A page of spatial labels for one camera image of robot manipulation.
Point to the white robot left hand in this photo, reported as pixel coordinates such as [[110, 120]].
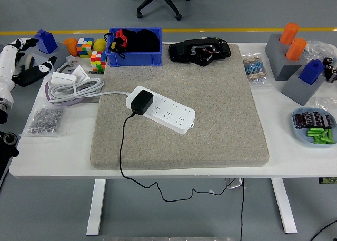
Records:
[[6, 67]]

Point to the black plug adapter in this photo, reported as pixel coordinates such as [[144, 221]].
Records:
[[142, 102]]

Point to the white power strip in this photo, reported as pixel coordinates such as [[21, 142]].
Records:
[[171, 114]]

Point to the white three-pin plug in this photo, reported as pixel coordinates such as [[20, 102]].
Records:
[[71, 60]]

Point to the blue house-shaped block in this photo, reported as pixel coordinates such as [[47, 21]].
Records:
[[312, 71], [46, 42]]

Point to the grey one-hole block holder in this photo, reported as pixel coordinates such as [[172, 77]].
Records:
[[297, 91], [61, 54]]

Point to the clear bag of metal nuts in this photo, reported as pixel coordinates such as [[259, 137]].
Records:
[[43, 121]]

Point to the multicolour puzzle cube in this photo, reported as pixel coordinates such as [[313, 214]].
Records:
[[98, 62], [85, 47]]

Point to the yellow ball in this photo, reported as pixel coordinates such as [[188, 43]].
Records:
[[100, 44]]

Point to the blue plastic bin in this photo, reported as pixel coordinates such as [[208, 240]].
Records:
[[134, 59]]

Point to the black pouch with red trim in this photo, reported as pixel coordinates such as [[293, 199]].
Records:
[[142, 42]]

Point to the white table leg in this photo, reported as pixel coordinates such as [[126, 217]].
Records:
[[284, 206], [96, 206]]

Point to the black device housing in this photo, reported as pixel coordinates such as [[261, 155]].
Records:
[[184, 51]]

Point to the grey-brown mat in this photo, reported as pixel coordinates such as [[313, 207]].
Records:
[[197, 146]]

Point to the clear bag of resistors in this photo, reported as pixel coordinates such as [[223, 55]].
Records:
[[255, 70]]

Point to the grey under-table box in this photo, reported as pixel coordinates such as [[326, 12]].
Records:
[[234, 184]]

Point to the grey two-hole block holder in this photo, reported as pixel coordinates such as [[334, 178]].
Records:
[[285, 70]]

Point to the orange cylinder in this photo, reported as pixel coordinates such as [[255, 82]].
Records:
[[289, 33], [296, 50]]

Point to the light blue tray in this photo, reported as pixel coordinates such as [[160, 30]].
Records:
[[300, 135]]

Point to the green battery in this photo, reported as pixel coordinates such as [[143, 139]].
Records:
[[314, 133], [330, 134], [316, 129], [328, 140], [318, 142], [319, 138], [325, 133]]

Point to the large clear plastic bag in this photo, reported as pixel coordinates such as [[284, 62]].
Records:
[[321, 49]]

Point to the small clear plastic bag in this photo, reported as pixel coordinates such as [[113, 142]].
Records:
[[326, 102]]

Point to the large black capacitor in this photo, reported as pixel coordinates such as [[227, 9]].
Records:
[[329, 61], [332, 73]]

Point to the dark under-table box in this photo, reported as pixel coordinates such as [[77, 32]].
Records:
[[327, 180]]

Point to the white wall switch plate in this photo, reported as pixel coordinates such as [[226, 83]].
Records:
[[63, 79], [80, 74]]

